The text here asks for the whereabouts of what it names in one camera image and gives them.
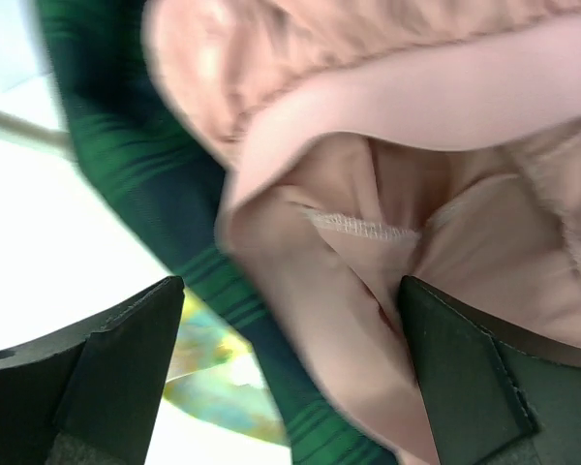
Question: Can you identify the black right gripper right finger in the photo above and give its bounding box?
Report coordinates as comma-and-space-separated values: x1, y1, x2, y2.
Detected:
397, 276, 581, 465

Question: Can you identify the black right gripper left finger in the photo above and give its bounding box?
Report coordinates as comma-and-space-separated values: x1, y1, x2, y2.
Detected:
0, 277, 184, 464

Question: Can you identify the pastel tie-dye garment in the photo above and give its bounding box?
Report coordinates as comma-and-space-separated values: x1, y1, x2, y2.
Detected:
164, 290, 287, 446

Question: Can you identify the dark green plaid skirt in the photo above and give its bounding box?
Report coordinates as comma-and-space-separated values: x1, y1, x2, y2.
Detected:
37, 0, 396, 465

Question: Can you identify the pink pleated skirt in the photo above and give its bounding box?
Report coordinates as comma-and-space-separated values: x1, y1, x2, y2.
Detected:
143, 1, 581, 464

